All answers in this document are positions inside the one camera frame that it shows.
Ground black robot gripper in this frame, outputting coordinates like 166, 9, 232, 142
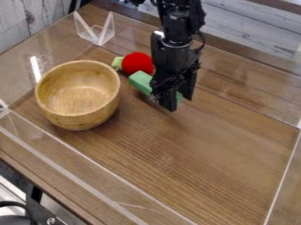
150, 30, 201, 112

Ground green foam block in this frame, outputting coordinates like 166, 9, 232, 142
129, 71, 182, 103

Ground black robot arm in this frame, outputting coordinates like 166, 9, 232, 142
150, 0, 206, 112

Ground light wooden bowl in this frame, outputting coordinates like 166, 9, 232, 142
34, 60, 122, 131

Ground red ball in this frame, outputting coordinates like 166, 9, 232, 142
122, 52, 154, 75

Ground small green cube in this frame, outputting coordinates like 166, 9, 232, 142
111, 56, 124, 71

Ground clear acrylic corner bracket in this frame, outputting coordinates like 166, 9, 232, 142
73, 11, 116, 47

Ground clear acrylic tray wall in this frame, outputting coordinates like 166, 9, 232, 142
0, 99, 197, 225

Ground black table leg bracket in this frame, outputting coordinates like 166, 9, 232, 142
26, 185, 67, 225

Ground black cable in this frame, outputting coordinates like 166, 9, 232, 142
0, 199, 39, 225

